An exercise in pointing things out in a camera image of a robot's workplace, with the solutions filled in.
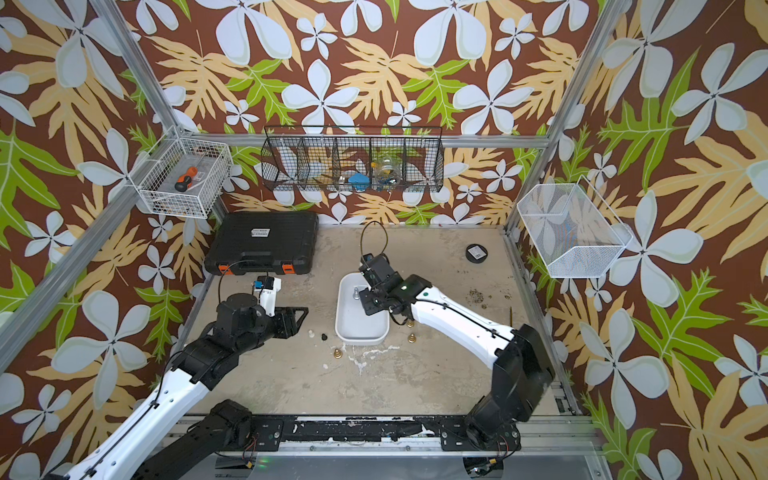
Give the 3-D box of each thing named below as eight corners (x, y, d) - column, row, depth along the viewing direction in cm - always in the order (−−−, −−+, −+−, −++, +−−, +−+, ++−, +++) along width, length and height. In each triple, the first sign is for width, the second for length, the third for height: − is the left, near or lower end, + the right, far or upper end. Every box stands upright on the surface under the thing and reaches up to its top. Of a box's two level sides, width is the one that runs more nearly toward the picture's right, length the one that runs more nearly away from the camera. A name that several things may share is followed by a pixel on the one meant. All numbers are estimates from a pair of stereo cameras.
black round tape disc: (467, 263, 112) (468, 259, 110) (463, 247, 117) (464, 243, 115) (487, 263, 112) (489, 259, 110) (483, 247, 117) (484, 243, 115)
